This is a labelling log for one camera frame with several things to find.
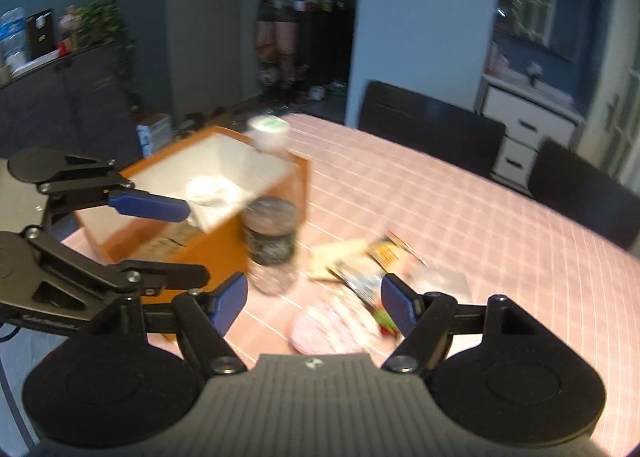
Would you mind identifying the pink white knitted toy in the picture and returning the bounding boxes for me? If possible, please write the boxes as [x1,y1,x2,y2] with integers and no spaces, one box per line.
[288,295,382,355]

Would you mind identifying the dark shoe shelf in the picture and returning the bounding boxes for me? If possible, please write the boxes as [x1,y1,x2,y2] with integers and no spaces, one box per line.
[254,0,356,103]

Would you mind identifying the green potted plant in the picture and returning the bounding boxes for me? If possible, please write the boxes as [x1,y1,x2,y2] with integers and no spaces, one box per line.
[78,0,141,106]

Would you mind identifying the white glass-pane door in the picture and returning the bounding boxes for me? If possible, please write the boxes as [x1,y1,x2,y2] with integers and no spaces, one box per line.
[596,22,639,188]

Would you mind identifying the white cabinet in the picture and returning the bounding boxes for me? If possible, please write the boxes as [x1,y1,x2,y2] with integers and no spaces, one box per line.
[475,69,586,194]

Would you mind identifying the black chair left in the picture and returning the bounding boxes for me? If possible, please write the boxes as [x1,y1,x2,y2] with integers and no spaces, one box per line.
[358,80,506,179]

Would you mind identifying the pink checkered tablecloth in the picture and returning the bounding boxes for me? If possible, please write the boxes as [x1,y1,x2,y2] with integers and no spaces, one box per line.
[60,112,640,457]

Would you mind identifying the dark sideboard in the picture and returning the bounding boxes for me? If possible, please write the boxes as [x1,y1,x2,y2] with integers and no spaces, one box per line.
[0,47,142,168]

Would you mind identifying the clear plastic water bottle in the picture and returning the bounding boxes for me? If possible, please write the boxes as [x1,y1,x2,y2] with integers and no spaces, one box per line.
[242,114,303,295]

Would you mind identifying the wall mirror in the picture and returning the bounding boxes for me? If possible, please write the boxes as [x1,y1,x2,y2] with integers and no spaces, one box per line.
[494,0,587,62]

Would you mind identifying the orange storage box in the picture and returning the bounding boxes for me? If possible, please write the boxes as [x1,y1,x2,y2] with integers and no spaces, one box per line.
[75,127,309,288]

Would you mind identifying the yellow sponge cloth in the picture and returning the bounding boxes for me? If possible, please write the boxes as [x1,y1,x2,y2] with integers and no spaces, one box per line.
[306,238,367,281]

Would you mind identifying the black chair right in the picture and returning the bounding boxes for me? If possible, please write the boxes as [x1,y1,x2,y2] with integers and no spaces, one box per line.
[527,139,639,250]

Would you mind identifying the black chair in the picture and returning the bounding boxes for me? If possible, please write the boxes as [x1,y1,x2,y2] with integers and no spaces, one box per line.
[358,80,506,179]
[527,139,639,250]

